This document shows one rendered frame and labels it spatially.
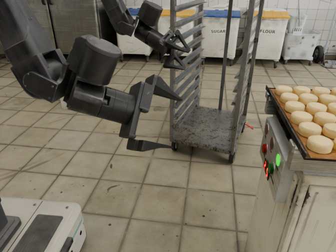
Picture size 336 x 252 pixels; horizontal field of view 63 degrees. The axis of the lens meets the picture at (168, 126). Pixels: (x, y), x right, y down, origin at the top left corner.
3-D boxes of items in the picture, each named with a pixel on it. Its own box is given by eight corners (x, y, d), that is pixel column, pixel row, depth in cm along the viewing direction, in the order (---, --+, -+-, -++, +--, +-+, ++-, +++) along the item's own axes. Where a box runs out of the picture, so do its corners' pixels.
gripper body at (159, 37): (172, 51, 99) (155, 40, 100) (174, 31, 89) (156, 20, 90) (161, 63, 96) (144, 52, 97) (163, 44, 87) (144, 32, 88)
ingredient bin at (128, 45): (116, 62, 431) (111, 9, 393) (126, 52, 486) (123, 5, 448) (150, 63, 426) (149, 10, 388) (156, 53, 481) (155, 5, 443)
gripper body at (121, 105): (151, 83, 49) (111, 70, 46) (138, 139, 48) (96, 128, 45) (139, 89, 55) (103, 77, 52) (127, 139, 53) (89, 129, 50)
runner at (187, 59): (178, 71, 179) (178, 66, 177) (174, 70, 180) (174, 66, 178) (204, 49, 230) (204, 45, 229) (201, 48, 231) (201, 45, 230)
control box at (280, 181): (269, 152, 94) (277, 116, 87) (287, 203, 73) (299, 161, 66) (258, 151, 94) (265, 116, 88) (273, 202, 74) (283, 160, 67)
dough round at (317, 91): (325, 99, 83) (327, 93, 82) (308, 95, 86) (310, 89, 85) (330, 95, 86) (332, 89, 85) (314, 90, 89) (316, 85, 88)
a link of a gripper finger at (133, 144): (184, 122, 52) (138, 108, 48) (177, 159, 51) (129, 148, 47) (169, 123, 58) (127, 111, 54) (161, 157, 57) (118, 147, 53)
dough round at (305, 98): (318, 101, 82) (319, 95, 81) (314, 107, 78) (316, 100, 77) (300, 97, 84) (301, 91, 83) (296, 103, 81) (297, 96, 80)
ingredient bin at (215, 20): (198, 65, 415) (201, 11, 378) (201, 54, 470) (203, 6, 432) (234, 67, 407) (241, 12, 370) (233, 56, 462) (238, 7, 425)
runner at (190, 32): (178, 43, 170) (178, 38, 168) (174, 42, 171) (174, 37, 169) (205, 26, 222) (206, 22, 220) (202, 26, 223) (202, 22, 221)
